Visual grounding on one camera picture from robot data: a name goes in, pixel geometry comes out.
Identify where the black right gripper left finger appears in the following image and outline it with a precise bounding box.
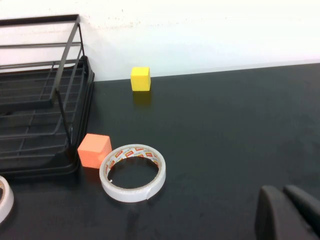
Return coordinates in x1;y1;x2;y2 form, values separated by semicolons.
254;185;320;240

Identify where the black wire dish rack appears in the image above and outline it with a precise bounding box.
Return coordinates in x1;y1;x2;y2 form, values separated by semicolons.
0;14;87;173

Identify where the black plastic drip tray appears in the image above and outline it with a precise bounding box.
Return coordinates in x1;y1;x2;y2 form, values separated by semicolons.
0;56;96;179

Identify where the yellow cube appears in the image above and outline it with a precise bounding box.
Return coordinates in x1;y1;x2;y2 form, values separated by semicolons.
130;66;152;92

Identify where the orange cube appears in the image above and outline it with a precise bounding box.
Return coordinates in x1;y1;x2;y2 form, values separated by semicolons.
77;133;113;170

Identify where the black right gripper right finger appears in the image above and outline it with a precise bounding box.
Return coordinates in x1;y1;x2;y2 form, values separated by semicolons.
283;184;320;235

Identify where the white tape roll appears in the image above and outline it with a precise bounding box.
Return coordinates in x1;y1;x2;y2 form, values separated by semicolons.
99;143;167;204
0;175;15;224

